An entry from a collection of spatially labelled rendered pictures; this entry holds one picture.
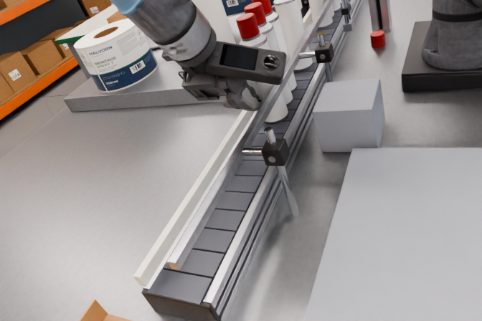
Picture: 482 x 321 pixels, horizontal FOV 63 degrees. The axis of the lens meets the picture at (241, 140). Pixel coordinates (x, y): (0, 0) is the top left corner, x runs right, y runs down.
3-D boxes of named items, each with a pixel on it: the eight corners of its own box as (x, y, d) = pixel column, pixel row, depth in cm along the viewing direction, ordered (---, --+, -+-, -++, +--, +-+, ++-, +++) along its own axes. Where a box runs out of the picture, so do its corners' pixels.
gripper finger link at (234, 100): (245, 93, 70) (221, 67, 63) (254, 92, 69) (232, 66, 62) (241, 117, 68) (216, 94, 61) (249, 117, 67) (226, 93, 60)
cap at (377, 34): (387, 45, 98) (386, 32, 96) (374, 49, 98) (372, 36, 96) (382, 40, 101) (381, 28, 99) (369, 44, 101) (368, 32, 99)
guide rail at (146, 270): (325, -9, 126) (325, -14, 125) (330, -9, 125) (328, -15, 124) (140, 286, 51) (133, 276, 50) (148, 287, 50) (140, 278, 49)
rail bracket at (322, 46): (310, 104, 86) (293, 34, 78) (343, 102, 83) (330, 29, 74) (306, 112, 84) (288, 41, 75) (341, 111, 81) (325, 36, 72)
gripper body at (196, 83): (209, 66, 70) (168, 24, 60) (252, 61, 66) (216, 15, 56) (200, 104, 67) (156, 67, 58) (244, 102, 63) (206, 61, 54)
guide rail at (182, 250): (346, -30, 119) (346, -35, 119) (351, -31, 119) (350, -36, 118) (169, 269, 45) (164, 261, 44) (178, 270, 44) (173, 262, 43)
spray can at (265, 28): (272, 97, 84) (243, 3, 73) (295, 94, 82) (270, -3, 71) (265, 110, 80) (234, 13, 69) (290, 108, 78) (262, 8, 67)
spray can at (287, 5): (294, 61, 94) (272, -25, 84) (315, 59, 92) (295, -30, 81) (287, 72, 91) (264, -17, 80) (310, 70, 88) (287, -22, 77)
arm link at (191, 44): (201, -6, 53) (188, 46, 50) (219, 16, 56) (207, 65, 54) (158, 3, 56) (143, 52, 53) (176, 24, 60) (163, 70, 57)
